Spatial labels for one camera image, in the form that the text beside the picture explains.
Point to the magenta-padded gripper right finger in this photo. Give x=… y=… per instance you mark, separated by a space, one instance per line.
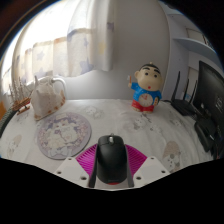
x=151 y=168

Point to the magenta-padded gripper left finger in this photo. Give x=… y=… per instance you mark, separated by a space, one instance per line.
x=71 y=168

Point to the black computer mouse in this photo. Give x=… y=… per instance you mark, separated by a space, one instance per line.
x=111 y=160

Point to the round purple printed mouse pad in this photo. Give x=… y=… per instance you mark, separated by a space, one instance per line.
x=63 y=135

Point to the white cartoon-print tablecloth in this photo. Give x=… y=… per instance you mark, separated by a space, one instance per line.
x=113 y=116

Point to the black router with antennas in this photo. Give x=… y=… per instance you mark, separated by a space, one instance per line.
x=183 y=106

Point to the large white conch shell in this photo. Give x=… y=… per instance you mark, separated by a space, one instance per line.
x=46 y=100

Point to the cartoon boy figurine clock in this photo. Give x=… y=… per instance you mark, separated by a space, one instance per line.
x=146 y=90

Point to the black keyboard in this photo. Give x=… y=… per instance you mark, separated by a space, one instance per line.
x=6 y=121

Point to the white kettle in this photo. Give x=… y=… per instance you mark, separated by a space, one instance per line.
x=62 y=85

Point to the black computer monitor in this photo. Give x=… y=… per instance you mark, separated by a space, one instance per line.
x=211 y=93

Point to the white star-print curtain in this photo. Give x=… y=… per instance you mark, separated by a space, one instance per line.
x=63 y=40

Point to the white wall shelf unit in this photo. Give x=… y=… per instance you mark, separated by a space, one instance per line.
x=186 y=43

